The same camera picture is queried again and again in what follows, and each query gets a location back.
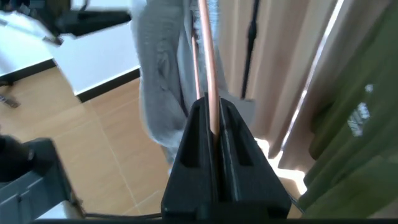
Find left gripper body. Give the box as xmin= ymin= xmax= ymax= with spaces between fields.
xmin=0 ymin=0 xmax=76 ymax=46

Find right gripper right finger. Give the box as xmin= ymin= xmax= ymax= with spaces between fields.
xmin=217 ymin=97 xmax=292 ymax=219

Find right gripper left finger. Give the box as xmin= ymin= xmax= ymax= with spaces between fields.
xmin=161 ymin=96 xmax=219 ymax=219

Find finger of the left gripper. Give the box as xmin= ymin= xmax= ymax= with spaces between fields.
xmin=72 ymin=11 xmax=132 ymax=37

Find pale grey shorts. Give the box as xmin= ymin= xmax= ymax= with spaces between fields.
xmin=130 ymin=0 xmax=257 ymax=169

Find green printed shirt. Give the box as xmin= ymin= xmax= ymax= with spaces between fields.
xmin=298 ymin=0 xmax=398 ymax=218

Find pink clothes hanger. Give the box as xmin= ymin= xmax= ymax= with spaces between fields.
xmin=190 ymin=0 xmax=222 ymax=139

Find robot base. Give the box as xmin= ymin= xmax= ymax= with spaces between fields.
xmin=0 ymin=134 xmax=86 ymax=224

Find black clothes rack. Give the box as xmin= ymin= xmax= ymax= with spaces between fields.
xmin=241 ymin=0 xmax=261 ymax=100

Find beige curtain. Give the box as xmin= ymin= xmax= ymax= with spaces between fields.
xmin=216 ymin=0 xmax=398 ymax=218

